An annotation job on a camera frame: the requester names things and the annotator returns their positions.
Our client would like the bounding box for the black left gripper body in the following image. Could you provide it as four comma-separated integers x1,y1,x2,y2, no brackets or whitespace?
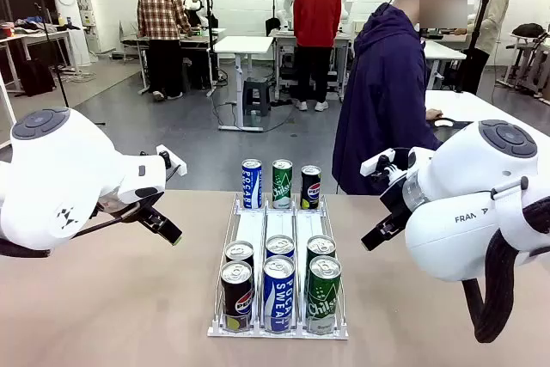
96,191,165,223

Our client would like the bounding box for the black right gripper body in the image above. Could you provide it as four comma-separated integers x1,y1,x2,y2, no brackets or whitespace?
377,180,420,224

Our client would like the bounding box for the green Chilsung can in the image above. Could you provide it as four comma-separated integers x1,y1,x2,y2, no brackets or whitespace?
272,159,294,210
306,235,337,261
305,255,342,335

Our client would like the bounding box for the black Pepsi can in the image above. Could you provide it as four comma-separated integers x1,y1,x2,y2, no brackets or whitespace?
220,260,255,333
224,240,255,269
300,164,322,211

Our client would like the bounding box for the person in purple hoodie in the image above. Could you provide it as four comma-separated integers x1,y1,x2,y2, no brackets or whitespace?
331,0,469,195

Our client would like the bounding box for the person in plaid shirt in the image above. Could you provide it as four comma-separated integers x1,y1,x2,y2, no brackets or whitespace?
136,0,193,101

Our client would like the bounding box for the person in red hoodie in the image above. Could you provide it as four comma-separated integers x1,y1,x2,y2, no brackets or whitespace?
292,0,343,113

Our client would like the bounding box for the person in beige jacket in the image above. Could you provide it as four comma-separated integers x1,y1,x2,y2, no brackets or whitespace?
455,0,510,95

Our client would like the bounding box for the blue Pocari Sweat can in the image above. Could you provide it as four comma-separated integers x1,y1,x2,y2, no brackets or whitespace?
262,254,297,333
265,235,296,260
241,158,263,210

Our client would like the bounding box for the large white rounded table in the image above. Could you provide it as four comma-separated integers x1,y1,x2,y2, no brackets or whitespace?
423,89,550,157

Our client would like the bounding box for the white rectangular desk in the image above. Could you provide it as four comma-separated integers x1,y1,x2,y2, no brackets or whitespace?
419,38,468,93

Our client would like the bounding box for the black floor bag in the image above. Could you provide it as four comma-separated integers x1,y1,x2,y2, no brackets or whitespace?
19,57,57,97

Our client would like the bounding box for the grey plastic stool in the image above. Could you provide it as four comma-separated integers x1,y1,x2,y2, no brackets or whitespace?
242,77,272,118

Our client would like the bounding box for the black microphone stand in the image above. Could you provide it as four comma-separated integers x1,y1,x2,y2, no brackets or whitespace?
33,1,72,109

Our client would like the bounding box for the metal equipment cart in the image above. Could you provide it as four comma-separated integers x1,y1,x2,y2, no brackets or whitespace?
496,31,550,104

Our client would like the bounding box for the white desk with clutter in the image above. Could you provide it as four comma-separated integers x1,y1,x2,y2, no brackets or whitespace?
119,25,227,97

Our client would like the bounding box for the cluttered white side table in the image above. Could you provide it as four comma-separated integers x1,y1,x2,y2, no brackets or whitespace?
0,18,81,94

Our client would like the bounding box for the small white standing desk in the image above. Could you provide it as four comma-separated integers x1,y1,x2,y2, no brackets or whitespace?
213,34,276,132

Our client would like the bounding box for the white desk with robots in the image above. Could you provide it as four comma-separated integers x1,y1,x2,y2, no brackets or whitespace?
269,27,358,101

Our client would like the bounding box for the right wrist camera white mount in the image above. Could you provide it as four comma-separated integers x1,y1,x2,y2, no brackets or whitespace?
359,147,410,184

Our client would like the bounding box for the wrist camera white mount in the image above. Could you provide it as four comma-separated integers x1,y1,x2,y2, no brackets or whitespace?
359,147,410,184
155,144,189,177

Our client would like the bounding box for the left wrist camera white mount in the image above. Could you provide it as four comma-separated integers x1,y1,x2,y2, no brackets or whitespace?
155,144,189,177

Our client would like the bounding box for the white wire can rack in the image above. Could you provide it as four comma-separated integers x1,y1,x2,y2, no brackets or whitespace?
207,193,350,342

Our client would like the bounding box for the right arm black cable sleeve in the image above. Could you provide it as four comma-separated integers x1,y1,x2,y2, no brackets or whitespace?
461,199,550,345

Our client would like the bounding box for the white desk frame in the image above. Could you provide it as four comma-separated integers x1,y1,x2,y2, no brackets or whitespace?
0,72,18,151

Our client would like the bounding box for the tall black camera tripod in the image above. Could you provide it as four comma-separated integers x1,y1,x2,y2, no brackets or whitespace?
455,0,499,93

